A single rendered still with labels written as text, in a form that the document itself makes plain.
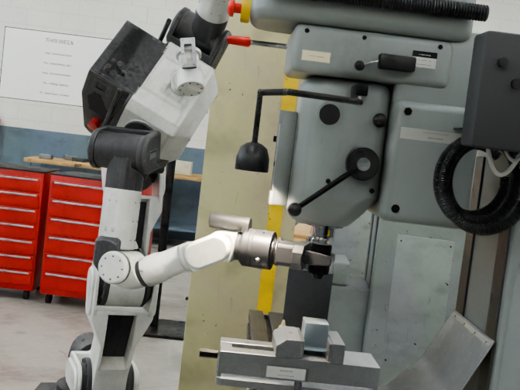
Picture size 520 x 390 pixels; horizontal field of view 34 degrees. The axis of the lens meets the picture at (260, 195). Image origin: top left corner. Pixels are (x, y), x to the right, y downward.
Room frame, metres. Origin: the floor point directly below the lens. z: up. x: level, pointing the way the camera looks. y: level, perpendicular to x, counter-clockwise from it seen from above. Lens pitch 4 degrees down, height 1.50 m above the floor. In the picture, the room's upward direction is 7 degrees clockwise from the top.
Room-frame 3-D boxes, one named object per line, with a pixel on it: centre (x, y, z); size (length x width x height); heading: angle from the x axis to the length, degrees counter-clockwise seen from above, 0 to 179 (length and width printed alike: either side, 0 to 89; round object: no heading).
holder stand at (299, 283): (2.34, -0.17, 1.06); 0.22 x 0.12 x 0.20; 176
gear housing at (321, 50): (1.89, -0.19, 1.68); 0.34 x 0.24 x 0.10; 93
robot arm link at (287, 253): (1.91, -0.06, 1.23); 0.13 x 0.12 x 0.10; 168
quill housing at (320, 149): (1.89, -0.16, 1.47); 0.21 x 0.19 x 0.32; 3
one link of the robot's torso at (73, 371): (2.59, 0.42, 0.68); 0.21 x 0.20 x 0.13; 21
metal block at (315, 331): (1.82, -0.15, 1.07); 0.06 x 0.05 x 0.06; 3
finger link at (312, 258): (1.86, -0.14, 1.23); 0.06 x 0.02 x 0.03; 78
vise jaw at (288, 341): (1.82, -0.10, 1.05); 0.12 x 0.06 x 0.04; 3
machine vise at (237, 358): (1.82, -0.12, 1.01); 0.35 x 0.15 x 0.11; 93
